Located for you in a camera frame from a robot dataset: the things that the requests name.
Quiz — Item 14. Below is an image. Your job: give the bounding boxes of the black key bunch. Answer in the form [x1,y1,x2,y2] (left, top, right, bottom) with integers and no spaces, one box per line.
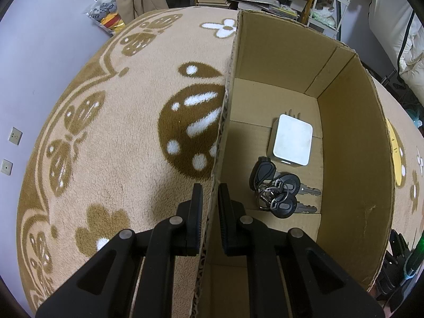
[249,157,321,219]

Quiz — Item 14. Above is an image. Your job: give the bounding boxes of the cardboard box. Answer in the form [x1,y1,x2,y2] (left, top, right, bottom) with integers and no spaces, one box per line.
[193,12,395,317]

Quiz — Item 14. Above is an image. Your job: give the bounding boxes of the white cube charger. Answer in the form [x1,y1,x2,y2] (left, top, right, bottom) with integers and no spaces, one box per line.
[267,109,313,167]

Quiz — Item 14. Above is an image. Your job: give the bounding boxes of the beige patterned blanket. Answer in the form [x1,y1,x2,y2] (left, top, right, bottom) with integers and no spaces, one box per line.
[16,7,423,317]

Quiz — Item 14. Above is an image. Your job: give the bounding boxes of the yellow round disc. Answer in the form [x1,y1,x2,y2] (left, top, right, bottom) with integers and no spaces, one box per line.
[386,118,406,187]

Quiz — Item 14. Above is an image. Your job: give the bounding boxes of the white rolling cart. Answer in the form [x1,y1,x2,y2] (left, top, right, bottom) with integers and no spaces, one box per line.
[307,0,351,39]

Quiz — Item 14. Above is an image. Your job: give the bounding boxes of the plush toy bag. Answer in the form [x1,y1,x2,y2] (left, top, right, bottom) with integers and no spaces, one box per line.
[84,0,125,36]

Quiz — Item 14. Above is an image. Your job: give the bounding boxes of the cream padded chair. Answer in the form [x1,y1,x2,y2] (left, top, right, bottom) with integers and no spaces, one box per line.
[369,0,423,102]

